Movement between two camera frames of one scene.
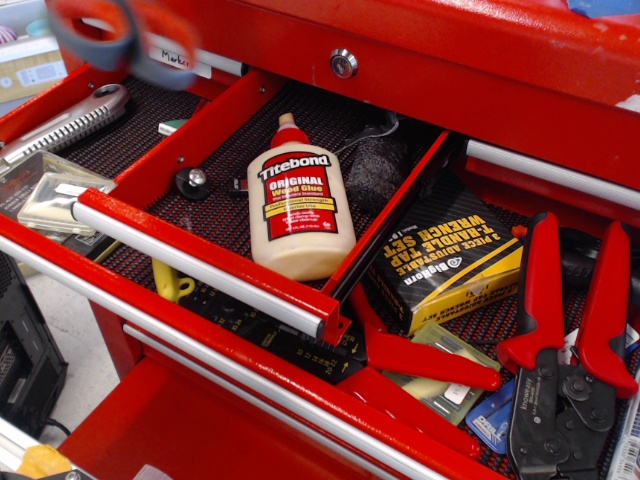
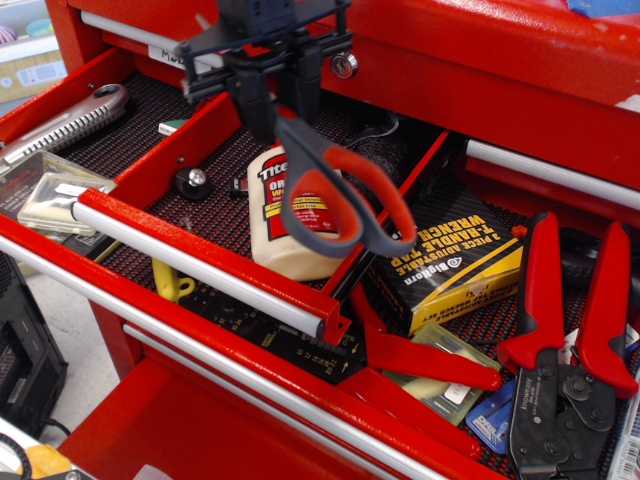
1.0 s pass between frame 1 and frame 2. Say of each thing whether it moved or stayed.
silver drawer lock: stayed
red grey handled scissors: moved
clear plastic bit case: stayed
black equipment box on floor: stayed
